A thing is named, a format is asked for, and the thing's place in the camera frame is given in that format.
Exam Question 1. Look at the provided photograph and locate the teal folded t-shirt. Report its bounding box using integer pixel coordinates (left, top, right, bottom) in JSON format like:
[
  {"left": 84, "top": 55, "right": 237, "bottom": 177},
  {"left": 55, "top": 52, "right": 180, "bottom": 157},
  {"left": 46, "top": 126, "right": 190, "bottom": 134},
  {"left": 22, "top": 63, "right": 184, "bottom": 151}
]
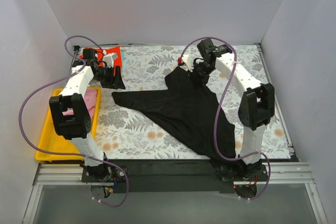
[{"left": 120, "top": 48, "right": 124, "bottom": 66}]

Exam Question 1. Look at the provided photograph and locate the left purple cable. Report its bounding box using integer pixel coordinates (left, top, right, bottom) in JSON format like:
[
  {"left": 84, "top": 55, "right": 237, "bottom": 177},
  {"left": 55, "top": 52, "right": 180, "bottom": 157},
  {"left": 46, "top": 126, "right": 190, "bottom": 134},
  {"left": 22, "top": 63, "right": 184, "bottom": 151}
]
[{"left": 18, "top": 35, "right": 130, "bottom": 208}]

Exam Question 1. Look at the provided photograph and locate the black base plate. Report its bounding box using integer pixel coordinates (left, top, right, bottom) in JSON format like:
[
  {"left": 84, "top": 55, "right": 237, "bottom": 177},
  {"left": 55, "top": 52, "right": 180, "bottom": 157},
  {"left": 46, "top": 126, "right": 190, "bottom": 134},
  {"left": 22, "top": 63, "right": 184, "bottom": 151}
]
[{"left": 81, "top": 159, "right": 268, "bottom": 194}]

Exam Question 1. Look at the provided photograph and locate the aluminium frame rail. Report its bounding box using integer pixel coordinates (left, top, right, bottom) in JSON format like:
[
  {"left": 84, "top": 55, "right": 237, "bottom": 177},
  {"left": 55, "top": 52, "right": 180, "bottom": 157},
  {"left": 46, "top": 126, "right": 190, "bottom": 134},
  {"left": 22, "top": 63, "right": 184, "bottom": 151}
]
[{"left": 33, "top": 162, "right": 315, "bottom": 185}]

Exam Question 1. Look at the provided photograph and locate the pink t-shirt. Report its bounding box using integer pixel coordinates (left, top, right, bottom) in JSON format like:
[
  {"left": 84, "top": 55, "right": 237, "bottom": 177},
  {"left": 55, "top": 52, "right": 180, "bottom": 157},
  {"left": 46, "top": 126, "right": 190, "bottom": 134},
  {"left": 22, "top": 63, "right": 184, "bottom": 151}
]
[{"left": 62, "top": 88, "right": 98, "bottom": 122}]

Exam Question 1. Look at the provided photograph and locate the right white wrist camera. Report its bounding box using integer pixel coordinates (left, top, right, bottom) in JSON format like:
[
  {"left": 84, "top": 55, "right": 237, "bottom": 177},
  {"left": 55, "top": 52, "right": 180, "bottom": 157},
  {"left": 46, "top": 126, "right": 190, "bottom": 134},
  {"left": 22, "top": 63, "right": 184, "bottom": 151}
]
[{"left": 177, "top": 54, "right": 194, "bottom": 71}]

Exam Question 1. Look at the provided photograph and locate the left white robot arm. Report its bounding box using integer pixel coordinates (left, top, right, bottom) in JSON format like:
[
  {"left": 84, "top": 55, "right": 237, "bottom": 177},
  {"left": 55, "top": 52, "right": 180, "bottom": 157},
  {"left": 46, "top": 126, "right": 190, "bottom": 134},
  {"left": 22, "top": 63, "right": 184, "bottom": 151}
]
[{"left": 49, "top": 48, "right": 125, "bottom": 182}]

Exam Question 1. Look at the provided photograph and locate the red folded t-shirt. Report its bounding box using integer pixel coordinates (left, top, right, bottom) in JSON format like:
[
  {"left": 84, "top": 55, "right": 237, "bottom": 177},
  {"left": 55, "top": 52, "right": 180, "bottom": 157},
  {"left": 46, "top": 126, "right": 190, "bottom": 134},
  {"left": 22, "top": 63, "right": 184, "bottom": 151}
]
[{"left": 79, "top": 47, "right": 122, "bottom": 69}]

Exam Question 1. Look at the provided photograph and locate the black t-shirt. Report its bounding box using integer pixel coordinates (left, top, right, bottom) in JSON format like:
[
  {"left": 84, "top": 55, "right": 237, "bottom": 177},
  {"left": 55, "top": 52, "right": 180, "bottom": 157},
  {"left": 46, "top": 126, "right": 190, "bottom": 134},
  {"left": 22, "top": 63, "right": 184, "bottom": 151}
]
[{"left": 111, "top": 67, "right": 236, "bottom": 163}]

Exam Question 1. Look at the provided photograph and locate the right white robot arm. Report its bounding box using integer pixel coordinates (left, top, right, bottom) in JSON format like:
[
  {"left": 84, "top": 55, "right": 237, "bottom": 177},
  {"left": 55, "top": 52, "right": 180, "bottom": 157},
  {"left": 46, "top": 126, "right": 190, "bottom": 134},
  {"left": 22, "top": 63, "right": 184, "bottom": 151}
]
[{"left": 181, "top": 37, "right": 275, "bottom": 181}]

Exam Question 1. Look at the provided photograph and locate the yellow plastic tray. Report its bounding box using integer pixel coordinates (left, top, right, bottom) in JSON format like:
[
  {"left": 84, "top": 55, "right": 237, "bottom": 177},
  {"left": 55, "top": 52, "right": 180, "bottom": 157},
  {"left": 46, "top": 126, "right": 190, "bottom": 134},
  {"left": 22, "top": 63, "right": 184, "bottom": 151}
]
[{"left": 35, "top": 87, "right": 101, "bottom": 162}]

